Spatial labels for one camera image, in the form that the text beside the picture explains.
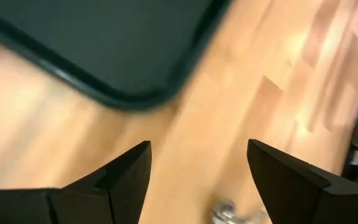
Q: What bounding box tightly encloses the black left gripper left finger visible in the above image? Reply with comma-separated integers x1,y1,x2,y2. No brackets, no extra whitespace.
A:
0,140,153,224

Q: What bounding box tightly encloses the silver metal utensil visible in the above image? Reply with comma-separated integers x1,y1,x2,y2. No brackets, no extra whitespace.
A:
211,198,272,224

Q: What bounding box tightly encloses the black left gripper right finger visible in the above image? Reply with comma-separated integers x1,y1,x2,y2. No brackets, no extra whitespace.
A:
246,138,358,224

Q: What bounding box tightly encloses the dark green plastic tray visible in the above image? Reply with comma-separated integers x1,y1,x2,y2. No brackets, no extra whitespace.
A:
0,0,233,111

